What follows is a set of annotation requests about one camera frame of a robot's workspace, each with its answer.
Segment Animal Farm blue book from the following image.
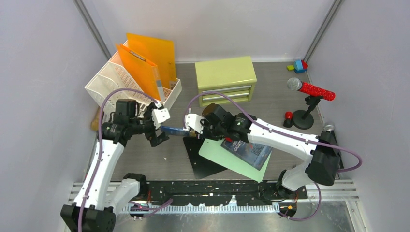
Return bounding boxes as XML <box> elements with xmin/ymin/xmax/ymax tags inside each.
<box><xmin>160</xmin><ymin>126</ymin><xmax>191</xmax><ymax>137</ymax></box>

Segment thick orange binder folder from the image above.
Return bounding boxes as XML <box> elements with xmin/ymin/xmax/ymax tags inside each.
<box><xmin>116</xmin><ymin>44</ymin><xmax>166</xmax><ymax>101</ymax></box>

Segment white plastic file rack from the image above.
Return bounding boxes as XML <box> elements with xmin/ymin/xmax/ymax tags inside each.
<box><xmin>85</xmin><ymin>52</ymin><xmax>182</xmax><ymax>114</ymax></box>

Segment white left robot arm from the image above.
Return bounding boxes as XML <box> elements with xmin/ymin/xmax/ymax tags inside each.
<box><xmin>60</xmin><ymin>99</ymin><xmax>170</xmax><ymax>232</ymax></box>

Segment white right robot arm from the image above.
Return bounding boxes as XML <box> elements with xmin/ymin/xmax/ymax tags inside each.
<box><xmin>185</xmin><ymin>103</ymin><xmax>340</xmax><ymax>199</ymax></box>

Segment mint green clipboard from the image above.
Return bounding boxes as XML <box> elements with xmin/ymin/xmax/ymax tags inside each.
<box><xmin>199</xmin><ymin>139</ymin><xmax>270</xmax><ymax>182</ymax></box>

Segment black clipboard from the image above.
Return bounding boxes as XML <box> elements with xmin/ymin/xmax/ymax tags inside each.
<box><xmin>183</xmin><ymin>137</ymin><xmax>227</xmax><ymax>179</ymax></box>

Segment green metal drawer cabinet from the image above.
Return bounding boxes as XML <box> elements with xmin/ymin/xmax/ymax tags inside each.
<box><xmin>195</xmin><ymin>56</ymin><xmax>257</xmax><ymax>107</ymax></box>

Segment Nineteen Eighty-Four dark book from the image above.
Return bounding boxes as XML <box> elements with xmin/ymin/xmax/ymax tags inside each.
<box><xmin>221</xmin><ymin>140</ymin><xmax>273</xmax><ymax>171</ymax></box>

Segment red black stamp near cabinet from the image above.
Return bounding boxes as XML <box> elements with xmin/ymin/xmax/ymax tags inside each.
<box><xmin>283</xmin><ymin>112</ymin><xmax>293</xmax><ymax>128</ymax></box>

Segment thin orange folder in rack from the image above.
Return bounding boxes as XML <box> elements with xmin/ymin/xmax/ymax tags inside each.
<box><xmin>126</xmin><ymin>32</ymin><xmax>176</xmax><ymax>89</ymax></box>

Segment black microphone stand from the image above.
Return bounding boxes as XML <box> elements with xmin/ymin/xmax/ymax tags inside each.
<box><xmin>292</xmin><ymin>95</ymin><xmax>323</xmax><ymax>130</ymax></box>

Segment red glitter microphone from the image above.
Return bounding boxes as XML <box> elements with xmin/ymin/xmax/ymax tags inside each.
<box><xmin>287</xmin><ymin>77</ymin><xmax>336</xmax><ymax>101</ymax></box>

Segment colourful toy blocks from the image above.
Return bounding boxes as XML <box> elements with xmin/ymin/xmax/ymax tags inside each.
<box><xmin>286</xmin><ymin>59</ymin><xmax>308</xmax><ymax>73</ymax></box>

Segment black handheld microphone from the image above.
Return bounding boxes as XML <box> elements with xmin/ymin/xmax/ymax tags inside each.
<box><xmin>323</xmin><ymin>122</ymin><xmax>344</xmax><ymax>169</ymax></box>

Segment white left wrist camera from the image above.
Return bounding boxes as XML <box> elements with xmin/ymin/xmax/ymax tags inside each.
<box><xmin>151</xmin><ymin>102</ymin><xmax>171</xmax><ymax>129</ymax></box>

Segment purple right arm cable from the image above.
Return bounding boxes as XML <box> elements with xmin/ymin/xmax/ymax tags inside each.
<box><xmin>183</xmin><ymin>91</ymin><xmax>363</xmax><ymax>222</ymax></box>

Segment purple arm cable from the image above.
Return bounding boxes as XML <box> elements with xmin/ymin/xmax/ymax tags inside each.
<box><xmin>76</xmin><ymin>88</ymin><xmax>161</xmax><ymax>232</ymax></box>
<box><xmin>183</xmin><ymin>91</ymin><xmax>363</xmax><ymax>222</ymax></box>

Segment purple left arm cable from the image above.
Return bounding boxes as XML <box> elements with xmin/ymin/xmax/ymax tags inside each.
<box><xmin>76</xmin><ymin>88</ymin><xmax>161</xmax><ymax>232</ymax></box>

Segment wooden handle tool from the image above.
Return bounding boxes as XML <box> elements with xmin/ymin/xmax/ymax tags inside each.
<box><xmin>90</xmin><ymin>107</ymin><xmax>100</xmax><ymax>131</ymax></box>

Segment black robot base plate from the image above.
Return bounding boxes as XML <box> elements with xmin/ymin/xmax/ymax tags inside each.
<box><xmin>132</xmin><ymin>180</ymin><xmax>308</xmax><ymax>206</ymax></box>

